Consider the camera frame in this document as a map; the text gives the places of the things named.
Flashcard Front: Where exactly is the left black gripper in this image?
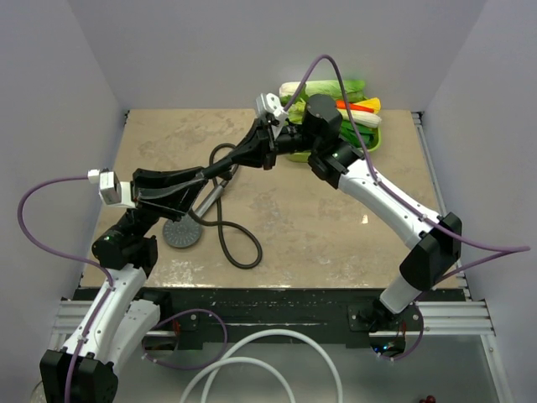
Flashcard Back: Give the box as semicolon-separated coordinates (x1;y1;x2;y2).
118;166;207;240

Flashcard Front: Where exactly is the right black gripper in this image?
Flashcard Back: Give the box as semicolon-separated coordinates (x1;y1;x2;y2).
224;117;321;171

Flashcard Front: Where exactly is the black shower hose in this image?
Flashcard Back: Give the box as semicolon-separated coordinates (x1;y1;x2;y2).
187;143;264;270

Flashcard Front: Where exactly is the grey shower head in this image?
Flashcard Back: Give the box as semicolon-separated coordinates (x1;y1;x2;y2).
163;181;229;249

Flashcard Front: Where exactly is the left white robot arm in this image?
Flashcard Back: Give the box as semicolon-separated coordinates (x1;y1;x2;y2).
39;167;207;402

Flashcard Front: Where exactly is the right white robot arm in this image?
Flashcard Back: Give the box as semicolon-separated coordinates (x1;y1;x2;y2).
202;94;461;330

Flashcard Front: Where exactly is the orange carrot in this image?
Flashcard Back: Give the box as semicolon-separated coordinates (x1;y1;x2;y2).
336;100;375;113

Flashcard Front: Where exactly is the napa cabbage at back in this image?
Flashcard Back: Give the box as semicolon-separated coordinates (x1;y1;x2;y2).
279;80;366;105

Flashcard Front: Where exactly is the green vegetable tray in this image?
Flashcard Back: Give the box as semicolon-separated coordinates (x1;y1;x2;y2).
286;122;382;163

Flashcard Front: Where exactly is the dark green leafy vegetable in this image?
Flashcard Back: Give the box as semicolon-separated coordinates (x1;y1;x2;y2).
340;121;380;150

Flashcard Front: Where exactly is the green celery stalk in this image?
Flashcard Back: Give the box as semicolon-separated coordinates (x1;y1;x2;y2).
338;109;382;128

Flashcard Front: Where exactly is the yellow pepper piece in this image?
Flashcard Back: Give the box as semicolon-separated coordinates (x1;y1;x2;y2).
355;97;382;114

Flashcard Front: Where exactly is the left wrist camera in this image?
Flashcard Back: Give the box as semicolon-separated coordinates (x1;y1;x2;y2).
87;169;135;208

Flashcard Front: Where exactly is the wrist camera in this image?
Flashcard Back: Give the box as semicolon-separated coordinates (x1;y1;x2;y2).
256;93;289;139
87;169;135;208

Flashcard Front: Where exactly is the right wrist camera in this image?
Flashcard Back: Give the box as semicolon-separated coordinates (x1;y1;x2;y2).
256;93;289;139

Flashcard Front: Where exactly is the black mounting base plate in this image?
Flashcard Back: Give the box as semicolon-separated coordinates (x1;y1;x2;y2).
70;287;467;352

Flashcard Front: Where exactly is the white hose loop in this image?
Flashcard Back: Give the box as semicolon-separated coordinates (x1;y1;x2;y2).
179;325;341;403

